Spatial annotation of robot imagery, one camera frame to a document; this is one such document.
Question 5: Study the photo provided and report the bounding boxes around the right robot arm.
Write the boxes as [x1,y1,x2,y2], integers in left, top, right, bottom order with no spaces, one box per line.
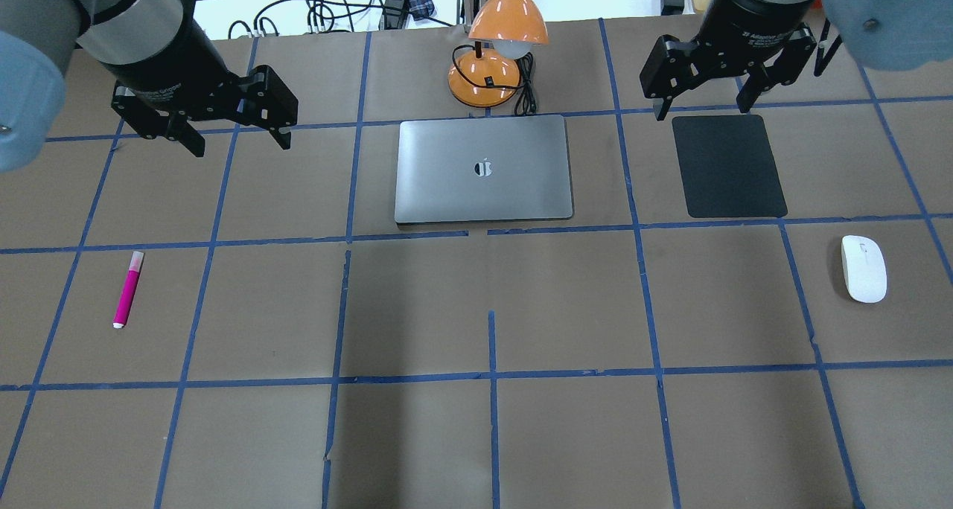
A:
[640,0,952,120]

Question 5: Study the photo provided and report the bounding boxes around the black lamp power cable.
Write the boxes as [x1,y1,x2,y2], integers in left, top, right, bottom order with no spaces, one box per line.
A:
[451,40,538,117]

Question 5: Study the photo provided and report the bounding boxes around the orange desk lamp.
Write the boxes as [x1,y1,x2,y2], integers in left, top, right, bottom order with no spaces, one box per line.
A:
[447,0,550,115]

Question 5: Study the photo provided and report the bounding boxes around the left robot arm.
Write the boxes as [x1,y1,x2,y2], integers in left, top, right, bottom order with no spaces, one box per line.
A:
[1,0,299,171]

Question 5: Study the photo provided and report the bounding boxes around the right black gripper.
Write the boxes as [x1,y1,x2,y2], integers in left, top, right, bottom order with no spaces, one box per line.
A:
[640,0,817,121]

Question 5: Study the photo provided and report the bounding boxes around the white computer mouse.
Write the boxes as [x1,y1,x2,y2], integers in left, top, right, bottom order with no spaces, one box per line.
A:
[841,234,887,304]

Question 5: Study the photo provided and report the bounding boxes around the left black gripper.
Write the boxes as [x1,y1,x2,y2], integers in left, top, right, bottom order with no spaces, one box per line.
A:
[112,19,299,159]

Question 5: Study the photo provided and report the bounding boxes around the grey closed laptop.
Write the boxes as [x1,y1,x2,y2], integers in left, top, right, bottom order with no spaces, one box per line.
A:
[392,115,574,225]

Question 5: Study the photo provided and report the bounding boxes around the black mousepad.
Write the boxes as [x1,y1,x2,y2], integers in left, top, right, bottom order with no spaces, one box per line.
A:
[672,115,788,220]

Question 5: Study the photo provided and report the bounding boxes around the pink marker pen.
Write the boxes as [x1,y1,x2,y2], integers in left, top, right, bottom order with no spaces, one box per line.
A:
[112,251,145,330]

